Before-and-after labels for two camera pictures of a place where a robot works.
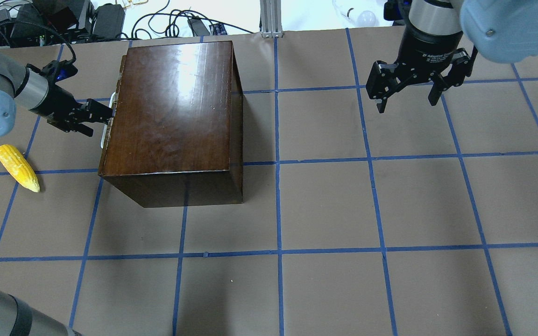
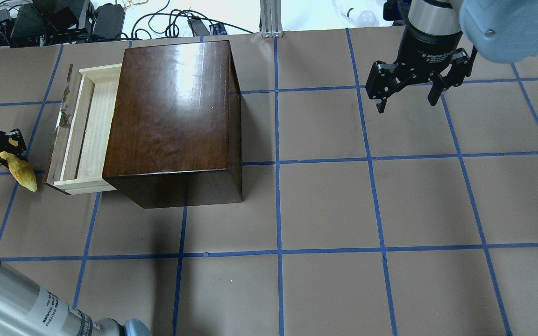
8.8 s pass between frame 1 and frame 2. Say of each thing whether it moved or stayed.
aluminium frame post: stayed
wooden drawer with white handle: moved
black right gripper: stayed
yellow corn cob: stayed
